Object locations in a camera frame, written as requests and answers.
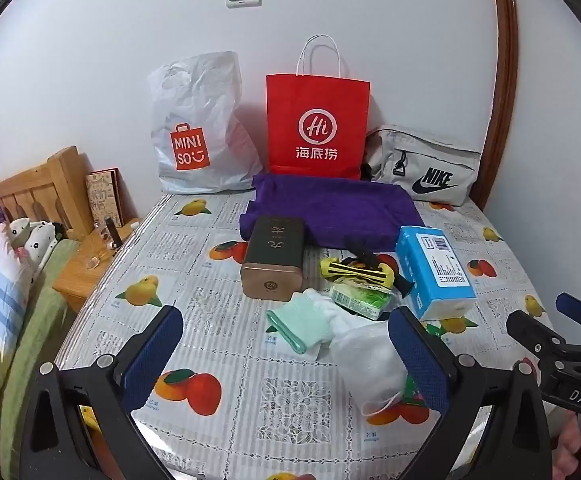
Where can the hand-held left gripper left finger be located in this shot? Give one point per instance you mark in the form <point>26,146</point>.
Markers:
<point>153,355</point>

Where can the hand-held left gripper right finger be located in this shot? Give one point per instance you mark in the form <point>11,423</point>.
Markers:
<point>420,360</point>

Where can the clear plastic bag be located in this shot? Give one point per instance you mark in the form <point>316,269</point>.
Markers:
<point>365,365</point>

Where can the green tissue pack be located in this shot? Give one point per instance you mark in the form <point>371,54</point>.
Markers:
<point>360,300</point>

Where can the person's right hand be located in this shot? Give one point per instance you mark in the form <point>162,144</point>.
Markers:
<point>567,445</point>

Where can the blue tissue pack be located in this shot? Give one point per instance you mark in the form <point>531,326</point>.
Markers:
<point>430,270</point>

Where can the fruit print tablecloth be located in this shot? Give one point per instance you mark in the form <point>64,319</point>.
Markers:
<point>250,375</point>

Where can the wooden nightstand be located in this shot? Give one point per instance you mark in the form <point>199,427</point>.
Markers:
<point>78,275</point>

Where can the clear glass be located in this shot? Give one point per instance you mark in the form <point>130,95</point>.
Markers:
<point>93,261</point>

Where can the green bed sheet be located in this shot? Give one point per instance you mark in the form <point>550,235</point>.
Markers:
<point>35,320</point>

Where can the black stick bottle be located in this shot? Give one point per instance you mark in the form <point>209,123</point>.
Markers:
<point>113,234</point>

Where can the dark and gold tin box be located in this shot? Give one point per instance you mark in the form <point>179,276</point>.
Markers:
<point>270,260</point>

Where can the white dotted pillow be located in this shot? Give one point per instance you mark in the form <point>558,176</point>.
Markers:
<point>33,240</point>

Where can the patterned book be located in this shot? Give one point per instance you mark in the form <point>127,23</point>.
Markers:
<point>103,195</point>

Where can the purple towel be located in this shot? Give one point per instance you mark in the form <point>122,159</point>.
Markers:
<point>340,205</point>

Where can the grey waist bag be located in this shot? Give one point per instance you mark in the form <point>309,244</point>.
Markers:
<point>420,160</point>

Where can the wooden headboard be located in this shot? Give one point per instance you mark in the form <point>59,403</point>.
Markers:
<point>35,185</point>

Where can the white plastic shopping bag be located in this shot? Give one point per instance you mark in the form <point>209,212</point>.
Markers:
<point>195,110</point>

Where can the red paper bag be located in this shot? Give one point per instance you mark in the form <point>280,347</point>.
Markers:
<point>315,100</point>

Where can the wooden door frame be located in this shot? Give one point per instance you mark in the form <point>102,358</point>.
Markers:
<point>502,60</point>

